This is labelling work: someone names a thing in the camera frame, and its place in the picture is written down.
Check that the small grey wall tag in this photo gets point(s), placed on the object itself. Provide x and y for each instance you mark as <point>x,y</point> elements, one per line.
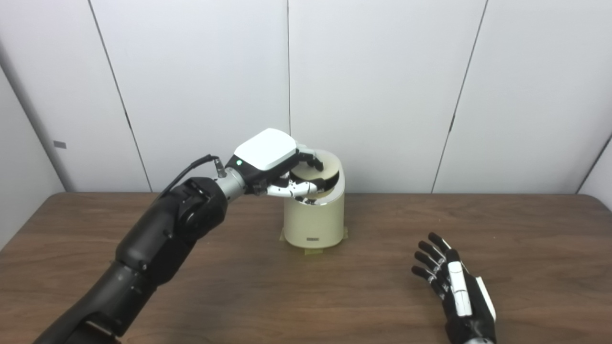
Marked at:
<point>60,145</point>

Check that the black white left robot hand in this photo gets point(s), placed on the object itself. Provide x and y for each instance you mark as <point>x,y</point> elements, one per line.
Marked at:
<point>265,153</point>

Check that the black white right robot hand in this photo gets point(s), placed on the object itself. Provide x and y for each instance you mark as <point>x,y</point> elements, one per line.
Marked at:
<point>466,301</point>

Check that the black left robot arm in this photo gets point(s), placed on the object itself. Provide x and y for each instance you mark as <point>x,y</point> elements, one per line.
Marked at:
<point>158,239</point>

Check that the cream-colored round bin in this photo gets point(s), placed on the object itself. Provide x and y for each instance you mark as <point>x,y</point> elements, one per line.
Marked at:
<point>313,220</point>

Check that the cream round bin lid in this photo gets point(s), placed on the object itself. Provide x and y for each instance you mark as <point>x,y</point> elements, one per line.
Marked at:
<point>330,165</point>

